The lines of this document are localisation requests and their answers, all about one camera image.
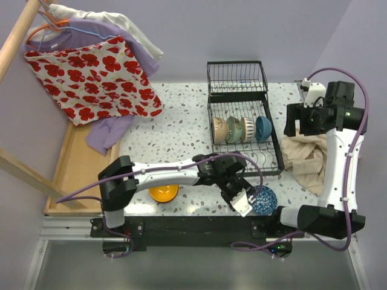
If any white hanging garment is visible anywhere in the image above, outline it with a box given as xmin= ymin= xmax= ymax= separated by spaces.
xmin=48 ymin=3 xmax=165 ymax=63

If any lilac purple shirt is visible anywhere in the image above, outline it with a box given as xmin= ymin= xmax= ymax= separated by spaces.
xmin=24 ymin=18 xmax=164 ymax=155

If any black wire dish rack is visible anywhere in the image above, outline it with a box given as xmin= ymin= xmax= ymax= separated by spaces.
xmin=207 ymin=60 xmax=284 ymax=176

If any beige crumpled cloth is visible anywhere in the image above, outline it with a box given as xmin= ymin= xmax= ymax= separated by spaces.
xmin=280 ymin=130 xmax=327 ymax=196

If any orange yellow bowl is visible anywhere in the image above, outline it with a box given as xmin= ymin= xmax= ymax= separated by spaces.
xmin=148 ymin=185 xmax=179 ymax=203

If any wooden clothes rail frame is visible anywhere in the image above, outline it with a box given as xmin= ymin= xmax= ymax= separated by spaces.
xmin=1 ymin=1 xmax=68 ymax=201

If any blue wire clothes hanger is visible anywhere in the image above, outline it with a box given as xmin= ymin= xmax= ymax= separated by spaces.
xmin=38 ymin=10 xmax=117 ymax=52

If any blue triangle pattern bowl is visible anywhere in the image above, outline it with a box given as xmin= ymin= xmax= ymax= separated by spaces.
xmin=250 ymin=185 xmax=278 ymax=216

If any striped cream bowl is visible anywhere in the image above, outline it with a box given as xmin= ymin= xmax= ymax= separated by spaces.
xmin=241 ymin=117 xmax=256 ymax=143

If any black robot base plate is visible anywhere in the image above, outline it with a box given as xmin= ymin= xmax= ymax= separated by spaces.
xmin=90 ymin=216 xmax=296 ymax=254

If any light wooden tray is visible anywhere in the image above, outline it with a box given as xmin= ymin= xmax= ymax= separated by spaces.
xmin=45 ymin=123 xmax=120 ymax=216

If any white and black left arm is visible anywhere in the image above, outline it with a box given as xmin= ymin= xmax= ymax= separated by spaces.
xmin=98 ymin=152 xmax=253 ymax=237

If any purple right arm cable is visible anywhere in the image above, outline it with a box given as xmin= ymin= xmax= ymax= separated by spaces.
xmin=231 ymin=68 xmax=370 ymax=257

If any orange clothes hanger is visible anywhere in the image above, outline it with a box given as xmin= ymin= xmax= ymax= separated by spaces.
xmin=25 ymin=0 xmax=69 ymax=45

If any mint green bowl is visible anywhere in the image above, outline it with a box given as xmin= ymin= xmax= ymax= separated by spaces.
xmin=226 ymin=116 xmax=243 ymax=144

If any solid blue bowl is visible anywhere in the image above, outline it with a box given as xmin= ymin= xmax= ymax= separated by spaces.
xmin=255 ymin=116 xmax=272 ymax=142

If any red poppy print cloth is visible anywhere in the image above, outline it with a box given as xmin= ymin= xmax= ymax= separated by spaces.
xmin=24 ymin=36 xmax=164 ymax=126

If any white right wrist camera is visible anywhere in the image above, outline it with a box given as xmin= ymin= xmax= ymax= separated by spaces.
xmin=301 ymin=78 xmax=326 ymax=108

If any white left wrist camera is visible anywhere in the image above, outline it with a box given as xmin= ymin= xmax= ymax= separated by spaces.
xmin=230 ymin=190 xmax=253 ymax=217

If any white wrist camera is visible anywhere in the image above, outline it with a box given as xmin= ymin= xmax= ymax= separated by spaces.
xmin=230 ymin=190 xmax=253 ymax=217
xmin=301 ymin=78 xmax=326 ymax=108

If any floral pattern bowl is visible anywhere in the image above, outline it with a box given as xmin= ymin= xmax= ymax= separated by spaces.
xmin=212 ymin=117 xmax=229 ymax=144

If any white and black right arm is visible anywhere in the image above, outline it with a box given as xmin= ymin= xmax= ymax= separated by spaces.
xmin=269 ymin=79 xmax=368 ymax=239

